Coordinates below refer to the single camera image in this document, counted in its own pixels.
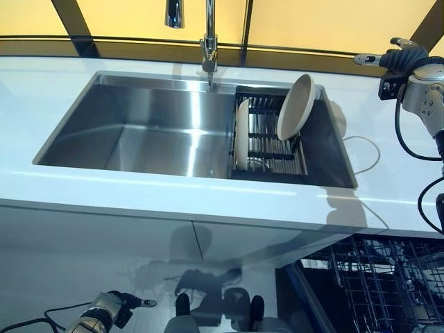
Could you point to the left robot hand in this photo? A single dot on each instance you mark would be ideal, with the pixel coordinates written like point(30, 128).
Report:
point(111, 301)

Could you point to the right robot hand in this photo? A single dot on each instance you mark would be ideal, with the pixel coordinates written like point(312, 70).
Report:
point(406, 57)

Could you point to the beige round plate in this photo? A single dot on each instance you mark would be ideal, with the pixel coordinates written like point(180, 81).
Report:
point(295, 111)
point(241, 138)

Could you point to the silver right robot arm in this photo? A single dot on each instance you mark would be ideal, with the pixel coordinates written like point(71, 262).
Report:
point(425, 93)

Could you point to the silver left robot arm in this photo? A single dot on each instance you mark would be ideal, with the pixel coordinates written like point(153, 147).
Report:
point(86, 322)

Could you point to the open built-in dishwasher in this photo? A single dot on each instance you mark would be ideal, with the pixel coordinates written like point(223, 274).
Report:
point(295, 295)

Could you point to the white glossy cabinet door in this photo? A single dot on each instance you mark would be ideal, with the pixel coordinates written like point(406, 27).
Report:
point(104, 232)

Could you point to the left robot leg with foot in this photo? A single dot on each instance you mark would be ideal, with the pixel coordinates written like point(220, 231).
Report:
point(182, 307)

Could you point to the black sink drying rack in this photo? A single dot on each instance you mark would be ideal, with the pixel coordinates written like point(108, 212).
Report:
point(263, 152)

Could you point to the stainless steel sink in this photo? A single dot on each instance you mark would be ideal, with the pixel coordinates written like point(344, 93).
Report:
point(156, 132)

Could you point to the chrome kitchen faucet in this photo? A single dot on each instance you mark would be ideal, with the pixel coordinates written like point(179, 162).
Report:
point(209, 34)

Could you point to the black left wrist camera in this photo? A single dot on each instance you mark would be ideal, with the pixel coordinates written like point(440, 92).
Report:
point(123, 317)

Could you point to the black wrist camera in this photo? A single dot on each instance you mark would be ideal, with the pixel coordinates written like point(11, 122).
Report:
point(123, 317)
point(390, 86)

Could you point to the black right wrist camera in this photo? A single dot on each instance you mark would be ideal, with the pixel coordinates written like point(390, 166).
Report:
point(390, 86)

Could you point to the dark window frame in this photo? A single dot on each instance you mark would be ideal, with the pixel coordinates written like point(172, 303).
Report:
point(83, 45)

